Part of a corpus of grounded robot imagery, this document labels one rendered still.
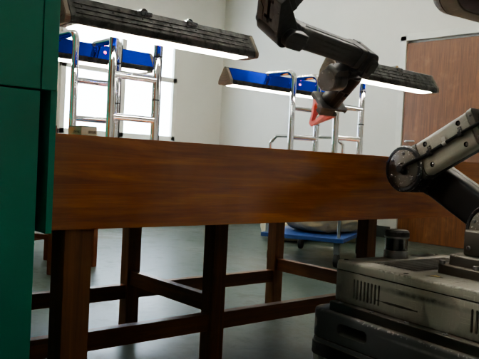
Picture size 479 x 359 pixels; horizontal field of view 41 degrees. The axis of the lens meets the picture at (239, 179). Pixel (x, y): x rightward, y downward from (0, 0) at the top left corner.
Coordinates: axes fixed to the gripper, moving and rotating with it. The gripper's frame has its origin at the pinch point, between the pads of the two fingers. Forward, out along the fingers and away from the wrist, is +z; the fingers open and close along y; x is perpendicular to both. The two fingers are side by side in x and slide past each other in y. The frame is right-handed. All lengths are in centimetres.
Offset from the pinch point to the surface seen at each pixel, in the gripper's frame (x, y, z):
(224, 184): 21.2, 41.0, 1.5
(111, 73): -32, 46, 19
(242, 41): -30.0, 11.6, -1.5
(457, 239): -73, -417, 212
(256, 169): 18.3, 31.2, -0.7
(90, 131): 12, 74, -4
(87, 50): -66, 35, 40
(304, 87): -66, -72, 43
